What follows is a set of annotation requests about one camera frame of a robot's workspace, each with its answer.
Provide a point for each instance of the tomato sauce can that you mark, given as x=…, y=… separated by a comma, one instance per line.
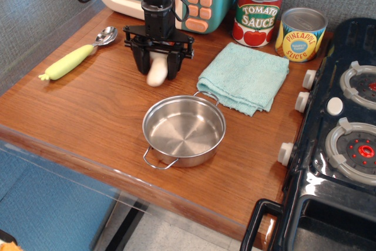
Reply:
x=255, y=21

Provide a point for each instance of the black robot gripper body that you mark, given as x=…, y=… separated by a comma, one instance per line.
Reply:
x=159, y=33

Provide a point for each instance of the plush white brown mushroom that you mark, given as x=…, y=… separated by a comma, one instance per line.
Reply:
x=158, y=69

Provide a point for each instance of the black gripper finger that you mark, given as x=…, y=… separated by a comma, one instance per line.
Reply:
x=142, y=58
x=174, y=62

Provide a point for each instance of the pineapple slices can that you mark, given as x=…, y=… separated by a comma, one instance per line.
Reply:
x=300, y=34

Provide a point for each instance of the black toy stove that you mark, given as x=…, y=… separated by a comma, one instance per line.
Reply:
x=329, y=189

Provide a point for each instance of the folded teal cloth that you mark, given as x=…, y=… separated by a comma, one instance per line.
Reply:
x=244, y=79

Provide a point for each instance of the orange object bottom left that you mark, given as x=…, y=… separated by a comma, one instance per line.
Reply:
x=8, y=242

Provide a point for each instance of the spoon with green handle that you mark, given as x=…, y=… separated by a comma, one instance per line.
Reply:
x=70, y=61

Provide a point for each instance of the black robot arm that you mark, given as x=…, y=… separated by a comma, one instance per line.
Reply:
x=159, y=34

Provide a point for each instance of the steel pan with handles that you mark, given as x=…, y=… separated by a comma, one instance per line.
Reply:
x=183, y=131

